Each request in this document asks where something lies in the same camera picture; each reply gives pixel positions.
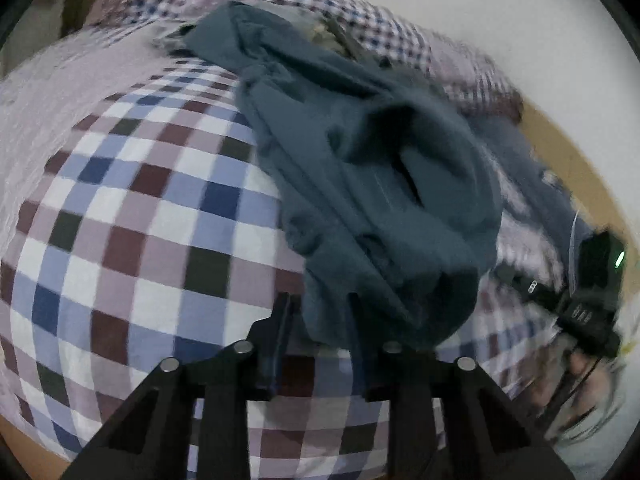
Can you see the olive green garment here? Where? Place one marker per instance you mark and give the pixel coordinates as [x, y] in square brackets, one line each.
[330, 42]

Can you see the blue-grey t-shirt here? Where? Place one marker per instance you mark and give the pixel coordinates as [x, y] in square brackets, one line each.
[350, 160]

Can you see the person's right hand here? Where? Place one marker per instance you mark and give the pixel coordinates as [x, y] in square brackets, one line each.
[575, 385]

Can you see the checkered bed sheet with lace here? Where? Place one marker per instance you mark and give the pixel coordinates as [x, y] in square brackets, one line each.
[150, 260]

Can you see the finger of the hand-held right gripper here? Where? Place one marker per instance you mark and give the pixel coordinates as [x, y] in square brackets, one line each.
[525, 285]

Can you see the blue fluffy blanket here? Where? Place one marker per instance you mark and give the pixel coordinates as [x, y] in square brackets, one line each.
[525, 160]

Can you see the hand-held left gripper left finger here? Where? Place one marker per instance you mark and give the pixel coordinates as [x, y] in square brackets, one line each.
[280, 340]

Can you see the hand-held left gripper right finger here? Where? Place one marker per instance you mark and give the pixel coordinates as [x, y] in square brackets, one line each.
[361, 360]

